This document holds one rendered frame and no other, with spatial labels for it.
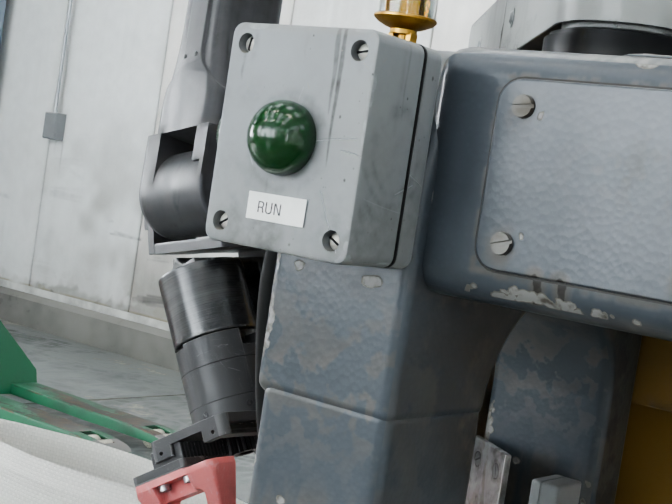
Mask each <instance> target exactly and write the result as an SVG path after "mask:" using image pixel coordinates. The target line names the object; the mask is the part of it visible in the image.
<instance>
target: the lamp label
mask: <svg viewBox="0 0 672 504"><path fill-rule="evenodd" d="M306 202H307V200H305V199H299V198H293V197H287V196H280V195H274V194H268V193H262V192H256V191H249V198H248V204H247V211H246V218H251V219H257V220H262V221H268V222H273V223H279V224H284V225H290V226H295V227H301V228H303V222H304V216H305V209H306Z"/></svg>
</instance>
